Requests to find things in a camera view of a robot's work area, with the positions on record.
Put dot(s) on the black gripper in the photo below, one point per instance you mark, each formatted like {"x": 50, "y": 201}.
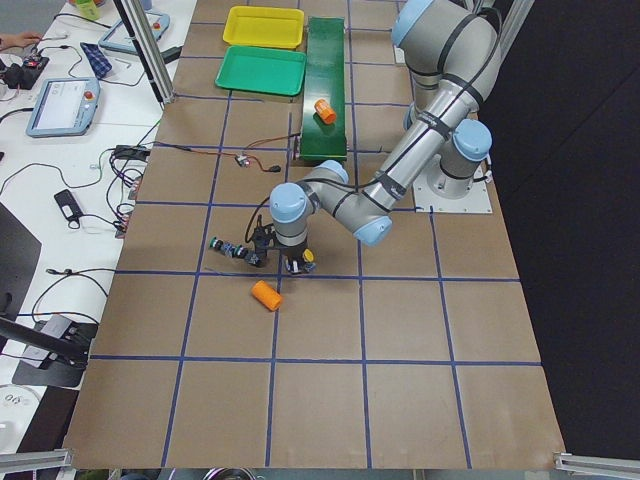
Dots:
{"x": 294, "y": 251}

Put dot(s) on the yellow push button switch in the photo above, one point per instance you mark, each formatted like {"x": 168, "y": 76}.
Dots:
{"x": 302, "y": 263}

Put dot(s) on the orange cylinder labelled 4680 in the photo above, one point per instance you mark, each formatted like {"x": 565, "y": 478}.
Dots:
{"x": 325, "y": 111}

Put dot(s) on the green push button switch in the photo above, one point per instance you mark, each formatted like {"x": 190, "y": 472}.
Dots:
{"x": 249, "y": 256}

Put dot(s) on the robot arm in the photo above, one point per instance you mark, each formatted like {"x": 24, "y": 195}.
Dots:
{"x": 446, "y": 45}
{"x": 447, "y": 158}

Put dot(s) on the small controller circuit board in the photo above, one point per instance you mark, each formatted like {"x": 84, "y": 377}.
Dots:
{"x": 242, "y": 160}

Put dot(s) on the green plastic tray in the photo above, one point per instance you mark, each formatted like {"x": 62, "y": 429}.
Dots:
{"x": 262, "y": 70}

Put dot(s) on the green conveyor belt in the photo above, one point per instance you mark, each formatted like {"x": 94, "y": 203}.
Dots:
{"x": 324, "y": 80}

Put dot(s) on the black power adapter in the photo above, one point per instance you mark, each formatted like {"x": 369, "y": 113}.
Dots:
{"x": 68, "y": 205}

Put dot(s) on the yellow plastic tray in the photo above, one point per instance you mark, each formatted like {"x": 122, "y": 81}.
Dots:
{"x": 270, "y": 27}

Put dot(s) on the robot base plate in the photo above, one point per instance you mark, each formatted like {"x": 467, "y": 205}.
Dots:
{"x": 441, "y": 194}

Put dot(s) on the aluminium frame post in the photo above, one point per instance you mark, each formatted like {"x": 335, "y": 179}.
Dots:
{"x": 137, "y": 25}

